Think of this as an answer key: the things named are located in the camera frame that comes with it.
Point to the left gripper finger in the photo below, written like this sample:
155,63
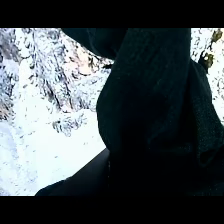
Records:
83,180

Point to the black garment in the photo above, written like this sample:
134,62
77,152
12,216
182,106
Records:
153,110

